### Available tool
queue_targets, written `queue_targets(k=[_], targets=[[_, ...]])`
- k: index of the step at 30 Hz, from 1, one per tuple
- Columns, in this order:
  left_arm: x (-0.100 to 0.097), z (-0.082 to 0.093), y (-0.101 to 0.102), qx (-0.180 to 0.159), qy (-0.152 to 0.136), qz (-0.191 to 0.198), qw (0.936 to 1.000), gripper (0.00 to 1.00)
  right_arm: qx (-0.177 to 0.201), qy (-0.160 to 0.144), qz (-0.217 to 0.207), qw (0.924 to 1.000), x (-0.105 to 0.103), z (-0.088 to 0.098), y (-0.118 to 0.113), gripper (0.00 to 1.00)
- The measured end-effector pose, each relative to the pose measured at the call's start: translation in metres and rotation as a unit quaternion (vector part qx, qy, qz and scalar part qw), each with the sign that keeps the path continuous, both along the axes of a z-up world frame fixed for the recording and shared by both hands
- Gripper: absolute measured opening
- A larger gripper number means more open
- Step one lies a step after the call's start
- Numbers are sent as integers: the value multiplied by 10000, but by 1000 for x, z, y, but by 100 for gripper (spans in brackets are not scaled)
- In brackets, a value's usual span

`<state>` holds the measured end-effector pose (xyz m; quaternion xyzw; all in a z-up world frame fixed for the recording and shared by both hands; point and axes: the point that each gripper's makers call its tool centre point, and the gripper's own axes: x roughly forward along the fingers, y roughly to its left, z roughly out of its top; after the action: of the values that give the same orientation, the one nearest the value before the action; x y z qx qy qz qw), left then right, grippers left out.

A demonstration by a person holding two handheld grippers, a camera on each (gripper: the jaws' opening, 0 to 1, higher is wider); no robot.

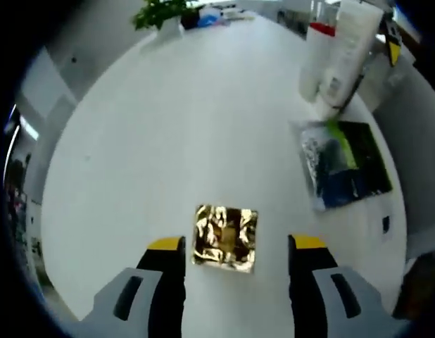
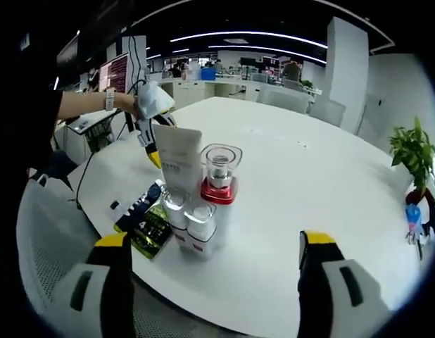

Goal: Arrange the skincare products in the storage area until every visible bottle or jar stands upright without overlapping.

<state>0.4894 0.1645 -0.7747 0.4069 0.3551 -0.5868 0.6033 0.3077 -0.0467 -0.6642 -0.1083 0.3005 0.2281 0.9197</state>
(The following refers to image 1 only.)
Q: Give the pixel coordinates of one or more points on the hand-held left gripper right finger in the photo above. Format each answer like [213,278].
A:
[309,281]

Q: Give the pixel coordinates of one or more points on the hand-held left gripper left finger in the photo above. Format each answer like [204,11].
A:
[164,281]

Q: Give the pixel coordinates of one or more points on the white skincare tube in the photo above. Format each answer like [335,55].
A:
[354,42]

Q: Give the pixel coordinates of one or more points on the gold foil skincare sachet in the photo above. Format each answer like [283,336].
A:
[224,239]

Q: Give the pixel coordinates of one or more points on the large red-collared skincare bottle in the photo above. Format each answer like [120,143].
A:
[316,60]

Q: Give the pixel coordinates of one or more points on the green black skincare sachet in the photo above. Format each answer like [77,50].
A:
[365,155]

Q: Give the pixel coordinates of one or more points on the silver blue skincare sachet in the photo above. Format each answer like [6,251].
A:
[319,158]

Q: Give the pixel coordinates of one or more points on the blue plastic toy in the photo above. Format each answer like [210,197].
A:
[207,17]

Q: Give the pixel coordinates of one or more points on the dark red pot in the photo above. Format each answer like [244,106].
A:
[189,19]

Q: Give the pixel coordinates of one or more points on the green potted plant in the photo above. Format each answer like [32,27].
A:
[161,14]

